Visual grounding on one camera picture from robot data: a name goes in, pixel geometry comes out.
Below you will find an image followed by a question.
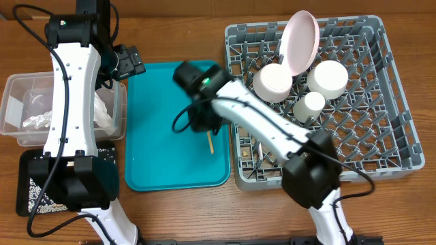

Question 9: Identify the teal plastic tray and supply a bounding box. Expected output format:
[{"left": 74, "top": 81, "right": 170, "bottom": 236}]
[{"left": 125, "top": 62, "right": 231, "bottom": 191}]

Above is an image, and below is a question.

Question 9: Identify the white cup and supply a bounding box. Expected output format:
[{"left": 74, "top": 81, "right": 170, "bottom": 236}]
[{"left": 293, "top": 92, "right": 326, "bottom": 123}]

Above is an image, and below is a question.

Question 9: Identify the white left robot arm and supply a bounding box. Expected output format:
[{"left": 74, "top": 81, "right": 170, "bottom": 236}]
[{"left": 29, "top": 1, "right": 145, "bottom": 244}]

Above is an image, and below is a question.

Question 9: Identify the clear plastic waste bin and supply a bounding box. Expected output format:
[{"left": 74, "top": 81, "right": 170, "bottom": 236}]
[{"left": 1, "top": 71, "right": 127, "bottom": 147}]

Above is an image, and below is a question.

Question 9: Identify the white plastic fork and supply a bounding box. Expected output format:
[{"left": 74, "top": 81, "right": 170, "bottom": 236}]
[{"left": 258, "top": 142, "right": 264, "bottom": 162}]

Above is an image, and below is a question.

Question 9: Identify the large white plate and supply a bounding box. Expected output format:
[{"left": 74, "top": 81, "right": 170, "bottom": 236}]
[{"left": 279, "top": 10, "right": 320, "bottom": 76}]

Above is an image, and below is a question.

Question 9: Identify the white paper napkin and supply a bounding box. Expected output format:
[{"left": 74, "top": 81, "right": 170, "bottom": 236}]
[{"left": 22, "top": 111, "right": 52, "bottom": 129}]

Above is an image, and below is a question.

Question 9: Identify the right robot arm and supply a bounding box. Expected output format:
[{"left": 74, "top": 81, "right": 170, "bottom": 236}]
[{"left": 173, "top": 61, "right": 383, "bottom": 244}]

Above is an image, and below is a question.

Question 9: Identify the wooden chopstick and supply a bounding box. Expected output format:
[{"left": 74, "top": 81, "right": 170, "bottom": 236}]
[{"left": 206, "top": 131, "right": 215, "bottom": 154}]

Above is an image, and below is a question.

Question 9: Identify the white bowl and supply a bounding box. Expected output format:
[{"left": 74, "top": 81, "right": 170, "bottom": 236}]
[{"left": 307, "top": 60, "right": 349, "bottom": 99}]

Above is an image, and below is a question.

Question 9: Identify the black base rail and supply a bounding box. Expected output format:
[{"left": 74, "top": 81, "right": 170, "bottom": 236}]
[{"left": 138, "top": 235, "right": 384, "bottom": 245}]

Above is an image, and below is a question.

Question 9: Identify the black rectangular tray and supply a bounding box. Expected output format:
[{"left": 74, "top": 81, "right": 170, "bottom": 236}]
[{"left": 16, "top": 140, "right": 117, "bottom": 217}]

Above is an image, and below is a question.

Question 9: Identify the pink saucer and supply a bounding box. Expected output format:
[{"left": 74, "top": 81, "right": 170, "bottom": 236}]
[{"left": 252, "top": 63, "right": 292, "bottom": 103}]

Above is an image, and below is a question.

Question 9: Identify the cooked rice with peanuts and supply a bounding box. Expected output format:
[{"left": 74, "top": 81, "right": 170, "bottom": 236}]
[{"left": 27, "top": 142, "right": 119, "bottom": 214}]

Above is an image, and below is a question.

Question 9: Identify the white tissue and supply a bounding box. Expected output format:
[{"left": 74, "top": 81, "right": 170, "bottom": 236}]
[{"left": 94, "top": 93, "right": 114, "bottom": 135}]

